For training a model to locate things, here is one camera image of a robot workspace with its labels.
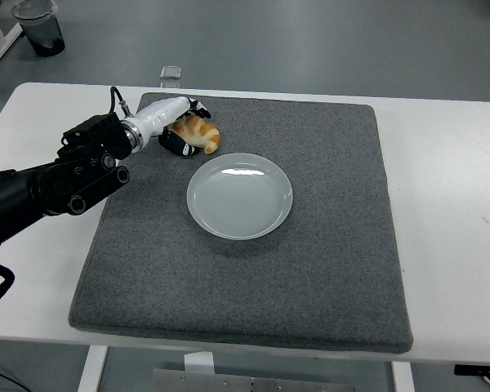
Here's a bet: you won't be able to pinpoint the croissant bread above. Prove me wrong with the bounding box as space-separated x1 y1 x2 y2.
169 115 222 155

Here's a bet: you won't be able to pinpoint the black bar under table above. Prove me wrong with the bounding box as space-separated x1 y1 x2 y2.
453 363 490 377

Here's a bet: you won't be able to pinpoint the black floor cable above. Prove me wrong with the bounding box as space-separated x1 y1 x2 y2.
0 365 29 392

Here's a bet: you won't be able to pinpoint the white round plate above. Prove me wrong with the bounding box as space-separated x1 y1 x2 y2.
186 152 294 241

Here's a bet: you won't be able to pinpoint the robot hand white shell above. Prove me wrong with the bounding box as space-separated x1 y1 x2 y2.
132 96 212 158

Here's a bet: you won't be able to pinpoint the white table leg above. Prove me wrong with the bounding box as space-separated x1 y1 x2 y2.
391 361 416 392
76 345 109 392

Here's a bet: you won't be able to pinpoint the grey felt mat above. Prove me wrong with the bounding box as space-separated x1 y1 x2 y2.
68 91 415 354

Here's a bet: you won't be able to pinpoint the black trash bin with bag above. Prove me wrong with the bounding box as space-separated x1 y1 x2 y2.
11 0 66 57

